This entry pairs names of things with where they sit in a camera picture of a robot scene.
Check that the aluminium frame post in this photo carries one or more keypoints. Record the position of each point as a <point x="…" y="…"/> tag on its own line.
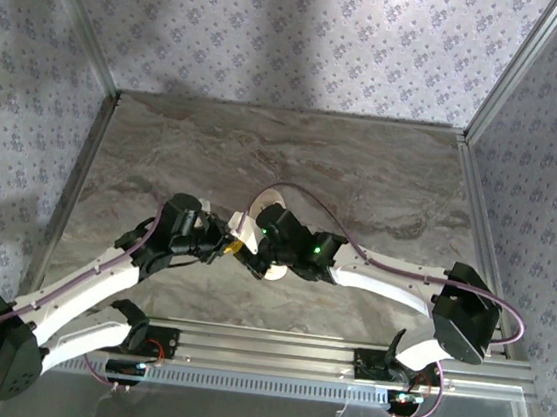
<point x="518" y="70"/>
<point x="82" y="20"/>

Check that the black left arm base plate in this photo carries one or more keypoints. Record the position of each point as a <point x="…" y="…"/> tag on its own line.
<point x="170" y="342"/>

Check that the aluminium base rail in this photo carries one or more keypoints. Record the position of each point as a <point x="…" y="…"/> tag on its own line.
<point x="267" y="348"/>

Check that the aluminium side rail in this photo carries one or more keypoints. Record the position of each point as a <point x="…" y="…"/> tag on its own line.
<point x="484" y="232"/>
<point x="92" y="147"/>

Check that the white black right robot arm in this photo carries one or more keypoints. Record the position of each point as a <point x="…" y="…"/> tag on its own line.
<point x="391" y="282"/>

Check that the white shoe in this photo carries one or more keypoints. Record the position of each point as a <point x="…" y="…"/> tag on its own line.
<point x="272" y="200"/>

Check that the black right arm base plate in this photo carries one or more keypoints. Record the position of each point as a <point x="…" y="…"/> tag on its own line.
<point x="364" y="364"/>

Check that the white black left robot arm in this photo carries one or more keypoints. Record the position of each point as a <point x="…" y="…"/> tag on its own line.
<point x="94" y="278"/>

